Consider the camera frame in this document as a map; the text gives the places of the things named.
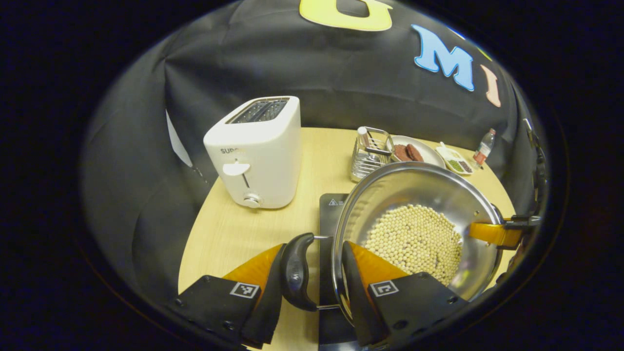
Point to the white toaster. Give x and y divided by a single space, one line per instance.
263 156

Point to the black backdrop cloth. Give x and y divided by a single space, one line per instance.
146 195

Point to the stainless steel pot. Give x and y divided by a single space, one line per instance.
414 187

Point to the white divided bean dish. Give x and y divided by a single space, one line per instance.
456 163

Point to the round white plate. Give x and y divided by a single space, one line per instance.
431 153

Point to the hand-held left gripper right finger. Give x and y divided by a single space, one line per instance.
358 297

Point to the clear plastic water bottle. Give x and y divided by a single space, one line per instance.
483 148

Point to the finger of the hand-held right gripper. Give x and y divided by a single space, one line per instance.
492 233

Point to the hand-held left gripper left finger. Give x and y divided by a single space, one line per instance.
268 302

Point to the black induction cooktop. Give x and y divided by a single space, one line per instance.
329 219

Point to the brown meat patty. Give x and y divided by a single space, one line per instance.
415 152
401 153

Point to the pile of yellow soybeans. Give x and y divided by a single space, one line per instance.
414 241

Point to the pink striped stick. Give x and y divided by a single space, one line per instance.
362 136

